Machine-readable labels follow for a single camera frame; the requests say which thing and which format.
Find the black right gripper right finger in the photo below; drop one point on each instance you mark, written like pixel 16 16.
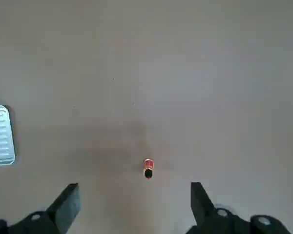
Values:
pixel 210 219

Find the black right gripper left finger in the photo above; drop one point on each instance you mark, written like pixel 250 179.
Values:
pixel 51 219

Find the oil bottle with red label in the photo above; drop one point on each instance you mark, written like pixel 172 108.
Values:
pixel 148 167

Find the ribbed silver metal tray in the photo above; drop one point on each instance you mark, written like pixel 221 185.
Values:
pixel 0 136

